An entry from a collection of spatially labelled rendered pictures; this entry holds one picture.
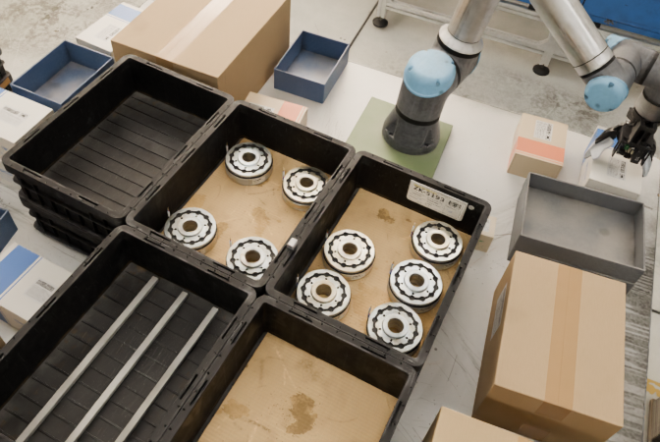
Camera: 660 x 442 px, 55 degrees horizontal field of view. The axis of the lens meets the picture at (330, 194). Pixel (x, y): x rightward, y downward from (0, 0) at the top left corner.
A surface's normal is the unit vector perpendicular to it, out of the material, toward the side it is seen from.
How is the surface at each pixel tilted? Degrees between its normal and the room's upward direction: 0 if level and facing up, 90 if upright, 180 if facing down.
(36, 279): 0
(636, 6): 90
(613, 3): 90
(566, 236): 0
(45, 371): 0
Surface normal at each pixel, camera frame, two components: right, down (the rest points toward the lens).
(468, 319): 0.07, -0.64
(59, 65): 0.91, 0.36
